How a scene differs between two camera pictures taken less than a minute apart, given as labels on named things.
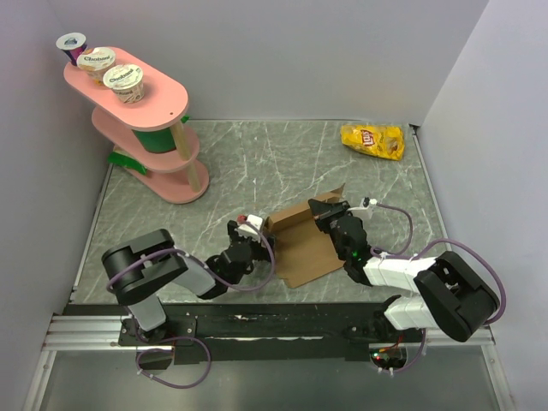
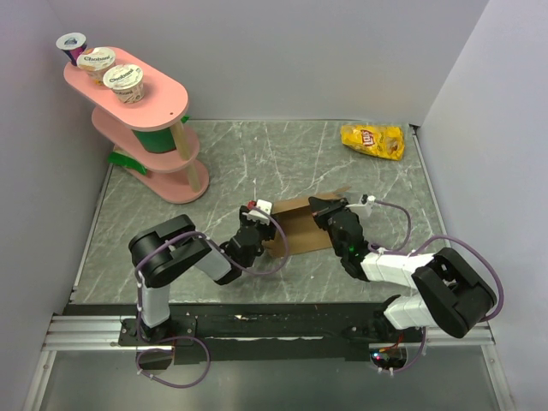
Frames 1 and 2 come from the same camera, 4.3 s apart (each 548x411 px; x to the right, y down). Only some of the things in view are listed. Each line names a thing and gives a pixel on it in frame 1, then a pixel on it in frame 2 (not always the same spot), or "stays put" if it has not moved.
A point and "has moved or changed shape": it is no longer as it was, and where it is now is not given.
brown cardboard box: x=303 y=250 has moved or changed shape
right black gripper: x=324 y=211 stays put
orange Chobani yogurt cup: x=94 y=61 stays put
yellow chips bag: x=375 y=140 stays put
